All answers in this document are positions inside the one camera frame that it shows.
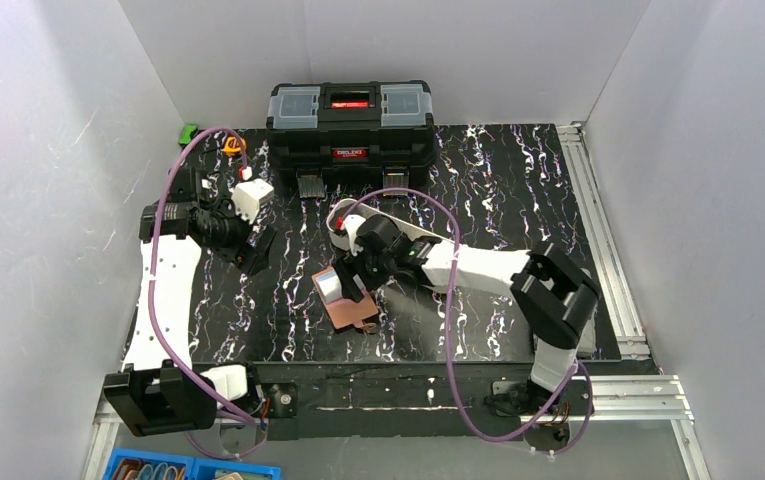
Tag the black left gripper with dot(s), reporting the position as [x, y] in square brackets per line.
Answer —
[249, 240]

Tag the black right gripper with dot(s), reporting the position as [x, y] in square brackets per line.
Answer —
[353, 278]

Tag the brown leather card holder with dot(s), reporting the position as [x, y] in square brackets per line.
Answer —
[344, 313]

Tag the white plastic card tray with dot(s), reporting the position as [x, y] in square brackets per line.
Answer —
[434, 262]

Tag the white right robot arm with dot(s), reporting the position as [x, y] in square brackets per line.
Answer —
[555, 296]

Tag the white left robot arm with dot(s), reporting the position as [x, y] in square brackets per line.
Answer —
[157, 390]

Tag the orange tape measure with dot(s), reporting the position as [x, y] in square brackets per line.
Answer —
[234, 146]

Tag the green small tool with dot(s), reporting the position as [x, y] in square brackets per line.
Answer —
[188, 133]

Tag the black Delixi toolbox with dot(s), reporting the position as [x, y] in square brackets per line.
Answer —
[373, 134]

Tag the grey flat box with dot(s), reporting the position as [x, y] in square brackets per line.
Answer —
[587, 345]

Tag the blue plastic bin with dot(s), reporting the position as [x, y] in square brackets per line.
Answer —
[136, 464]

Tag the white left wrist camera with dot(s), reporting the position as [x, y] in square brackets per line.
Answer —
[249, 196]

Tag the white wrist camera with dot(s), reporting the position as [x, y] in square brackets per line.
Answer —
[249, 196]
[344, 235]

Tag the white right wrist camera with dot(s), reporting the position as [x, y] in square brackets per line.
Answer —
[344, 235]

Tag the aluminium frame rail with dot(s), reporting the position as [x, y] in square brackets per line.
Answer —
[653, 397]

